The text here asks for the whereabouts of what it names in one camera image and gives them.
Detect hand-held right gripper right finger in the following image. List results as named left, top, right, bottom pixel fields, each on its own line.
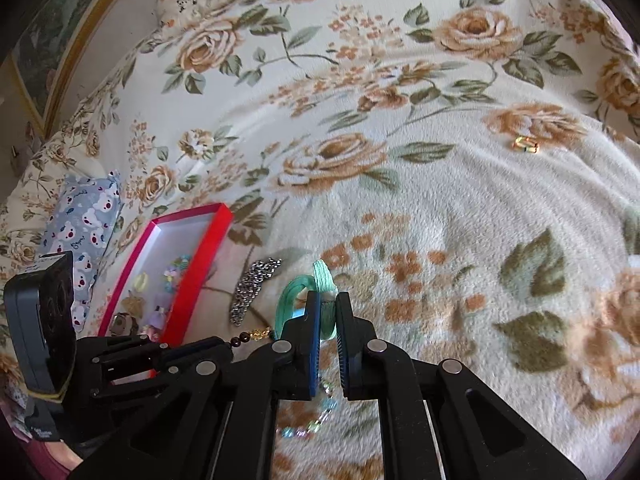
left=335, top=291, right=587, bottom=480

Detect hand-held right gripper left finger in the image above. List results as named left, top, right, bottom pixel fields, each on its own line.
left=67, top=290, right=322, bottom=480

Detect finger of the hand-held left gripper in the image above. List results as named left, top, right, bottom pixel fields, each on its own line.
left=77, top=334, right=233, bottom=366
left=90, top=365, right=173, bottom=400

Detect blue crystal bead bracelet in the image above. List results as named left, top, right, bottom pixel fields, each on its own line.
left=281, top=380, right=341, bottom=441

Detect green ribbon hair tie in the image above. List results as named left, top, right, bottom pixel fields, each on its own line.
left=274, top=258, right=341, bottom=341

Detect black bead bracelet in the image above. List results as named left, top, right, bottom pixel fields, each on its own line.
left=231, top=326, right=275, bottom=348

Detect silver rhinestone hair clip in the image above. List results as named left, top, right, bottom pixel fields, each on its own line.
left=229, top=257, right=282, bottom=326

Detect red shallow cardboard box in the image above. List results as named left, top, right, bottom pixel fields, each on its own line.
left=97, top=203, right=235, bottom=346

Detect person's left forearm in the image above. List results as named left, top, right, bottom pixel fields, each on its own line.
left=20, top=437, right=86, bottom=480

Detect blue bear-print pillow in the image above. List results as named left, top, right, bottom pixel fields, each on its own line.
left=39, top=170, right=123, bottom=333

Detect floral fleece blanket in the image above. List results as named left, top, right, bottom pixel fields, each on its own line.
left=0, top=0, right=640, bottom=480

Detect gold framed picture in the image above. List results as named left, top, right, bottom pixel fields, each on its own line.
left=0, top=0, right=151, bottom=131

